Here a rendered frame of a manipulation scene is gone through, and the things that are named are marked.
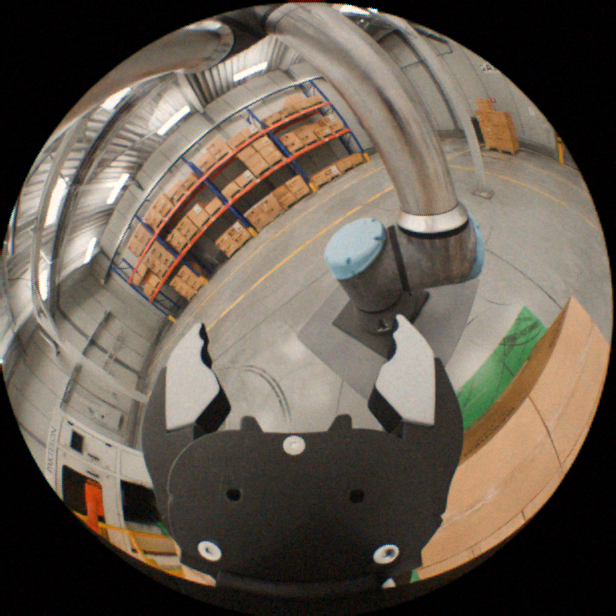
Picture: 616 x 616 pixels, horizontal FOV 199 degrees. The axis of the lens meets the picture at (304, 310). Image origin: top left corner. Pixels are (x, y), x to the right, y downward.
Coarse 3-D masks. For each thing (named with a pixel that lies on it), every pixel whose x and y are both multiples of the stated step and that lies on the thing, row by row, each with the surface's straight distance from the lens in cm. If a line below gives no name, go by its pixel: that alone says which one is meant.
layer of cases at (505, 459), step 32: (576, 320) 113; (544, 352) 108; (576, 352) 105; (608, 352) 132; (544, 384) 86; (576, 384) 101; (512, 416) 77; (544, 416) 86; (576, 416) 101; (480, 448) 73; (512, 448) 78; (544, 448) 88; (576, 448) 105; (480, 480) 75; (512, 480) 83; (544, 480) 94; (448, 512) 77; (480, 512) 82; (512, 512) 91; (448, 544) 86; (480, 544) 93
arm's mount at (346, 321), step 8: (416, 296) 57; (424, 296) 57; (352, 304) 61; (416, 304) 55; (344, 312) 61; (352, 312) 60; (416, 312) 54; (336, 320) 61; (344, 320) 59; (352, 320) 58; (344, 328) 58; (352, 328) 57; (360, 328) 56; (352, 336) 56; (360, 336) 54; (368, 336) 53; (376, 336) 53; (384, 336) 52; (368, 344) 52; (376, 344) 52; (384, 344) 51; (384, 352) 50
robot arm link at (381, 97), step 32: (256, 32) 44; (288, 32) 37; (320, 32) 34; (352, 32) 34; (320, 64) 34; (352, 64) 31; (384, 64) 31; (352, 96) 31; (384, 96) 29; (416, 96) 32; (384, 128) 29; (416, 128) 29; (384, 160) 32; (416, 160) 29; (416, 192) 30; (448, 192) 32; (416, 224) 32; (448, 224) 32; (416, 256) 34; (448, 256) 34; (480, 256) 38; (416, 288) 39
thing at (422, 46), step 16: (416, 32) 336; (432, 64) 313; (448, 80) 304; (464, 112) 300; (464, 128) 305; (480, 160) 311; (480, 176) 315; (96, 368) 336; (112, 384) 333; (144, 400) 334
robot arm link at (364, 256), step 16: (352, 224) 42; (368, 224) 39; (336, 240) 40; (352, 240) 37; (368, 240) 34; (384, 240) 35; (336, 256) 36; (352, 256) 33; (368, 256) 33; (384, 256) 35; (400, 256) 35; (336, 272) 36; (352, 272) 34; (368, 272) 34; (384, 272) 35; (400, 272) 35; (352, 288) 38; (368, 288) 38; (384, 288) 38; (400, 288) 38; (368, 304) 42; (384, 304) 43
